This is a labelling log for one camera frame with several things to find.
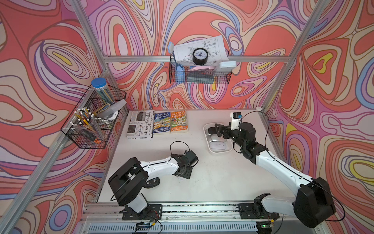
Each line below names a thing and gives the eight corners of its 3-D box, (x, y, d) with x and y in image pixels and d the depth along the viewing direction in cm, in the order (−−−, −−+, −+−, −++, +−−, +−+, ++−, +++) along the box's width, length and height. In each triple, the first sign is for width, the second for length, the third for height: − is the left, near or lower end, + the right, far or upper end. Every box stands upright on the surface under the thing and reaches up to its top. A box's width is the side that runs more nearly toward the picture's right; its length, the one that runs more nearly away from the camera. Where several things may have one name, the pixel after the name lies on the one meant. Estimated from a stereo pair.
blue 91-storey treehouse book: (153, 134, 107) (152, 131, 105) (155, 115, 120) (154, 112, 117) (170, 133, 108) (170, 130, 105) (170, 114, 120) (170, 111, 118)
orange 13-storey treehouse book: (171, 133, 108) (170, 130, 105) (171, 114, 121) (170, 111, 118) (188, 132, 108) (188, 129, 106) (186, 113, 121) (186, 110, 118)
